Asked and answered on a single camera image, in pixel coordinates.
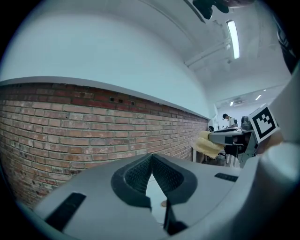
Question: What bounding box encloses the black head-worn camera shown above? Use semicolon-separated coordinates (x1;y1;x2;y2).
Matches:
192;0;230;20

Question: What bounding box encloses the white ceiling pipe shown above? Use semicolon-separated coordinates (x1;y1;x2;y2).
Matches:
184;39;232;68

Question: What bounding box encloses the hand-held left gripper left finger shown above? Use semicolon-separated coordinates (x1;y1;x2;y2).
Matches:
34;153;165;240

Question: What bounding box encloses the person's right forearm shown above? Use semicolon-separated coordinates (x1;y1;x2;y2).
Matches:
257;131;284;156

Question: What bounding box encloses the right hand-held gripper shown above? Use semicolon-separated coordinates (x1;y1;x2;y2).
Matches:
208;103;281;169

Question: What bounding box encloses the yellow sponge brush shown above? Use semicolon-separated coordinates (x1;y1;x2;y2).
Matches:
195;130;226;160

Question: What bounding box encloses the long ceiling light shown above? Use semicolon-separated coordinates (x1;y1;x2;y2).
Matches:
225;19;240;60

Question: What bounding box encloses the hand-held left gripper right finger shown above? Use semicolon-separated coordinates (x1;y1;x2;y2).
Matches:
151;153;261;237

